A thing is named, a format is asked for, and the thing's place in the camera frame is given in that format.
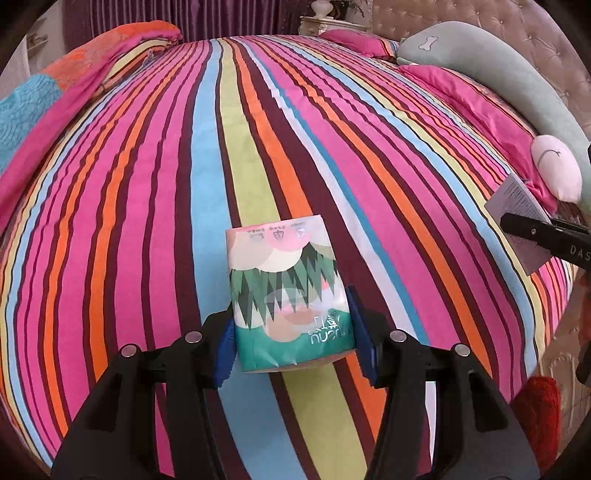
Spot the tufted beige headboard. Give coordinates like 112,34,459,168
372,0,591,153

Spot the large pink pillow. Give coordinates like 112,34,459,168
399,65,555,208

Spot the purple curtain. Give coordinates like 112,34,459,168
60,0,319,47

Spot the teal plush toy pillow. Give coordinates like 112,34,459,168
396,31,591,204

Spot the patterned folded quilt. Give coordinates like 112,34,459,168
0,19,183,232

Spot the green white tissue pack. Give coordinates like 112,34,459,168
225,215,356,374

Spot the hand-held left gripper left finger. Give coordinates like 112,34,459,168
51,311,236,480

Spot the red shaggy rug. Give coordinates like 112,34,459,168
510,375,561,457

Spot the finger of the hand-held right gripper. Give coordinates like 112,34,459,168
500,212,573,252

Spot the cream carved bed frame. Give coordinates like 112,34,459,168
538,268,591,416

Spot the white box with text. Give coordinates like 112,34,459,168
484,174,555,277

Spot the small pink pillow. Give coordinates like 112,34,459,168
321,28,400,58

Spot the white nightstand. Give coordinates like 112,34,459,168
299,16,370,34

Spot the striped bed sheet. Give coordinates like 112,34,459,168
0,37,575,480

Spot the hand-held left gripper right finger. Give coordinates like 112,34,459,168
346,286,541,480

